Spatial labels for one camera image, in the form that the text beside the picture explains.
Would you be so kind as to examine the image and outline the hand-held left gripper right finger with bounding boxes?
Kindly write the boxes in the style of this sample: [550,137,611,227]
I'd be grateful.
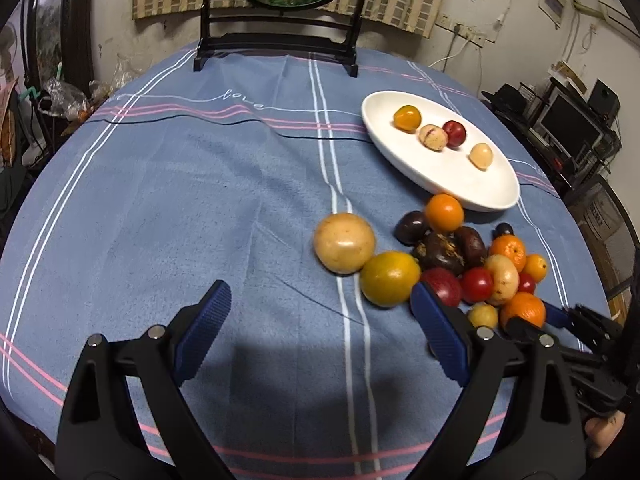
[410,281,587,480]

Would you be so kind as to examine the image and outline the large yellow passion fruit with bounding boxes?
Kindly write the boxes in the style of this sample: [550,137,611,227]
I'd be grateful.
[313,213,377,275]

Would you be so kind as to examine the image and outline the dark purple passion fruit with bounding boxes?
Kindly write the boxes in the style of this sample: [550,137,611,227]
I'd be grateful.
[394,211,431,246]
[455,226,488,268]

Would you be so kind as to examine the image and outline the clear plastic bags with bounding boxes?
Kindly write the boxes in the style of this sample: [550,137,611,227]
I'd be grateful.
[37,77,93,121]

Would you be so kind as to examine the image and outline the beige striped round fruit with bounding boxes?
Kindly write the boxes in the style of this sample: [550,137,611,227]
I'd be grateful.
[418,124,445,151]

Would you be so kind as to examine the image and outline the white power cable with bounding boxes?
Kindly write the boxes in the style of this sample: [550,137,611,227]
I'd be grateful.
[427,25,473,71]

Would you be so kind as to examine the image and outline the black hat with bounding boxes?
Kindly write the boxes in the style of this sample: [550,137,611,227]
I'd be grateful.
[494,83,528,113]

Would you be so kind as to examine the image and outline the blue striped tablecloth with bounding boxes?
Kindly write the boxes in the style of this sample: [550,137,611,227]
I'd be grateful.
[0,42,613,480]

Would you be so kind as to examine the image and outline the black speaker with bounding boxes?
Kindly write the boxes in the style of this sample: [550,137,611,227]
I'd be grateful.
[587,78,622,116]

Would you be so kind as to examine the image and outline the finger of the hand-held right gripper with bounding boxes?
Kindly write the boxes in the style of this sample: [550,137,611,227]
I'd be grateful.
[544,302,625,348]
[506,319,603,367]

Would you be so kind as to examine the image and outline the white wall sockets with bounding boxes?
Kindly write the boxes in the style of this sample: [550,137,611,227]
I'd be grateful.
[436,12,487,48]

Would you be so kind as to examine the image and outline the black mesh office chair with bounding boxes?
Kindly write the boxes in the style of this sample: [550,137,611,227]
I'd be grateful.
[565,175,640,311]

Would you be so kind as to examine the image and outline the round fish screen black stand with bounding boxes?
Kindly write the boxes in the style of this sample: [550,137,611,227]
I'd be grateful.
[193,0,381,79]

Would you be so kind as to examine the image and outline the person's right hand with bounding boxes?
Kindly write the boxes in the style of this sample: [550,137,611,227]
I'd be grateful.
[584,409,628,461]

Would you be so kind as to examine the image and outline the small orange kumquat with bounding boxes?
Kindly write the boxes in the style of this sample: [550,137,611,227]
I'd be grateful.
[522,254,549,283]

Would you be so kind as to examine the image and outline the white oval plate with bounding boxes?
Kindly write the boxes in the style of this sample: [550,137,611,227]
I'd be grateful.
[361,91,521,212]

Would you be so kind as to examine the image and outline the white electrical box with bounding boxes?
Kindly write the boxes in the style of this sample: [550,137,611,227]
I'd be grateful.
[537,0,566,28]

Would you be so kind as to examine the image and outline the orange-green tangerine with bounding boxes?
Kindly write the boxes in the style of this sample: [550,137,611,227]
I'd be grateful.
[393,105,420,133]

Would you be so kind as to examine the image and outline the computer monitor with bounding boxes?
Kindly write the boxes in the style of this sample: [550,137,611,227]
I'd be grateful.
[536,91,605,158]

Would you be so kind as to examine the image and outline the large dark red plum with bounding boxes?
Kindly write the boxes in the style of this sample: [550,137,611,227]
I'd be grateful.
[420,267,463,308]

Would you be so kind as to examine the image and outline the beige-pink oval fruit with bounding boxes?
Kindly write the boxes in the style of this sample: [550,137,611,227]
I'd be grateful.
[483,254,520,307]

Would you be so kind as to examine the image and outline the dark mangosteen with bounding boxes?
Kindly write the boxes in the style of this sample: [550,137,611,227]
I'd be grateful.
[413,231,468,276]

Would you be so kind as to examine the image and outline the orange mandarin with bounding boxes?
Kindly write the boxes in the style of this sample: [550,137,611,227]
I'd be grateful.
[488,235,528,273]

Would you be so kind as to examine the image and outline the small yellow fruit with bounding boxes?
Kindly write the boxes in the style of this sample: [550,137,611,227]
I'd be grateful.
[467,303,500,331]

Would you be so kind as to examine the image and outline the flat tan box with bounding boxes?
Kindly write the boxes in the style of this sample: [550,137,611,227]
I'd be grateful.
[550,60,588,93]

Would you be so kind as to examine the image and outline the green-yellow orange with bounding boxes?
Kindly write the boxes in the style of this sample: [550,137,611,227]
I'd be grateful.
[359,251,422,308]

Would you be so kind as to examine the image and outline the pale beige round fruit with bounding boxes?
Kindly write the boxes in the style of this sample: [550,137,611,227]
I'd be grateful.
[469,143,495,172]

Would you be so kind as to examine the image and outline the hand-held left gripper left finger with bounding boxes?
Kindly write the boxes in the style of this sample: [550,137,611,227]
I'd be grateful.
[55,280,233,480]

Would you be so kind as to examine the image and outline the cardboard box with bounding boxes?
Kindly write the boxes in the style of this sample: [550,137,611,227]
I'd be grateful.
[575,195,626,241]

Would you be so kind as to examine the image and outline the black computer desk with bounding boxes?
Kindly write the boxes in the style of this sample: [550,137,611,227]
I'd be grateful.
[480,82,623,191]

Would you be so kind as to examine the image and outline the small dark red plum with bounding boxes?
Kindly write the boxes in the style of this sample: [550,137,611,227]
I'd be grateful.
[442,120,467,149]

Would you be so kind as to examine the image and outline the bright orange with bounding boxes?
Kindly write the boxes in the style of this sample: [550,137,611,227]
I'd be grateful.
[500,292,546,330]
[425,193,465,234]

